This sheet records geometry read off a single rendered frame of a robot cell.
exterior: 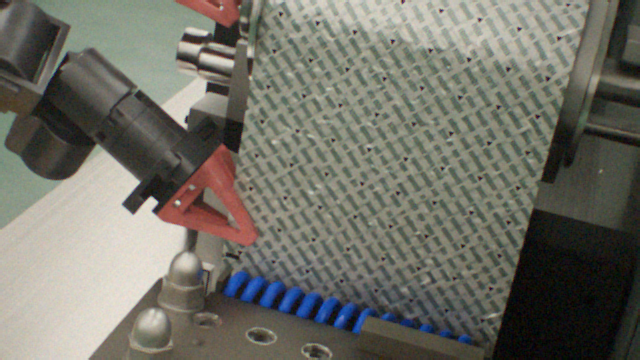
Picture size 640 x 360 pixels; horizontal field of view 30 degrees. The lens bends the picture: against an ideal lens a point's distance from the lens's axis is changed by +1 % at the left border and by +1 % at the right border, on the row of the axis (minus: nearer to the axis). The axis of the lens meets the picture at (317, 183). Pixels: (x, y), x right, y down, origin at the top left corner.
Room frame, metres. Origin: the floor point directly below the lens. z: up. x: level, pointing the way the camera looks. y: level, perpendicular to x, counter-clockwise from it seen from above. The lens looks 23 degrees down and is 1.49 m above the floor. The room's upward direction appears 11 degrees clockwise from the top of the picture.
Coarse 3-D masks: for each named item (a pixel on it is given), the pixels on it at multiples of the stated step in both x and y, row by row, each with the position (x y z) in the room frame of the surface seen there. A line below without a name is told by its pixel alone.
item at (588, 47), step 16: (592, 0) 0.89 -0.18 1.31; (592, 16) 0.86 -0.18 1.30; (592, 32) 0.85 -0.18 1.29; (592, 48) 0.84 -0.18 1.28; (576, 64) 0.84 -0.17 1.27; (592, 64) 0.84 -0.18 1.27; (576, 80) 0.83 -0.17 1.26; (576, 96) 0.83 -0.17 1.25; (560, 112) 0.84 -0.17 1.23; (576, 112) 0.83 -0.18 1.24; (560, 128) 0.84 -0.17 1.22; (560, 144) 0.87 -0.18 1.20
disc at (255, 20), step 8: (256, 0) 0.86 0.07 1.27; (256, 8) 0.86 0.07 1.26; (256, 16) 0.86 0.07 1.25; (256, 24) 0.86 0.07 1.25; (256, 32) 0.86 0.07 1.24; (248, 40) 0.86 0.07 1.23; (256, 40) 0.87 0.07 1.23; (248, 48) 0.86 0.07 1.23; (248, 56) 0.87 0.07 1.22; (248, 64) 0.87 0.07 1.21; (248, 72) 0.88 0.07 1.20
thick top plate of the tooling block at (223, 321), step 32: (160, 288) 0.82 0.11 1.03; (128, 320) 0.76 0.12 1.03; (192, 320) 0.78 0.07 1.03; (224, 320) 0.79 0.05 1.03; (256, 320) 0.80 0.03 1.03; (288, 320) 0.81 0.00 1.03; (96, 352) 0.71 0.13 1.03; (192, 352) 0.74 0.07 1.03; (224, 352) 0.75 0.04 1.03; (256, 352) 0.75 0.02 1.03; (288, 352) 0.76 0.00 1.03; (320, 352) 0.78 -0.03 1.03; (352, 352) 0.78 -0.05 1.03
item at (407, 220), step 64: (256, 128) 0.87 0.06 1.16; (320, 128) 0.86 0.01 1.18; (384, 128) 0.85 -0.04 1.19; (256, 192) 0.87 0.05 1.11; (320, 192) 0.86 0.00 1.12; (384, 192) 0.85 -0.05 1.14; (448, 192) 0.84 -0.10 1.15; (512, 192) 0.83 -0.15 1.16; (256, 256) 0.86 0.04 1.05; (320, 256) 0.86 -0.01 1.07; (384, 256) 0.85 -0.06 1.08; (448, 256) 0.84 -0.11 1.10; (512, 256) 0.83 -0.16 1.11; (448, 320) 0.84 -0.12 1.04
